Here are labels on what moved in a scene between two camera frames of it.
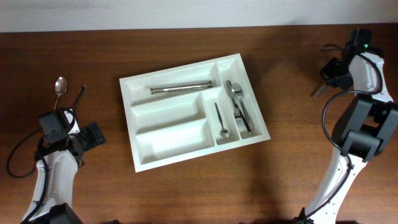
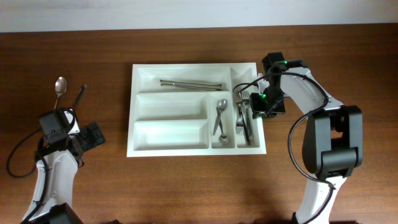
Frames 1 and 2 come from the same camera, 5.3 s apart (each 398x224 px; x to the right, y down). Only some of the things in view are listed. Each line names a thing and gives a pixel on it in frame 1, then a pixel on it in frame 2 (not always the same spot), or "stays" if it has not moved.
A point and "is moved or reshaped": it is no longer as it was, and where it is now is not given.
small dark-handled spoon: (320, 91) is moved or reshaped
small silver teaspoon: (223, 132) -> (222, 139)
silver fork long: (238, 92) is moved or reshaped
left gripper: (93, 138) stays
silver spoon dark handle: (83, 89) stays
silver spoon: (60, 86) stays
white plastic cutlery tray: (166, 127) is moved or reshaped
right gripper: (342, 83) -> (258, 110)
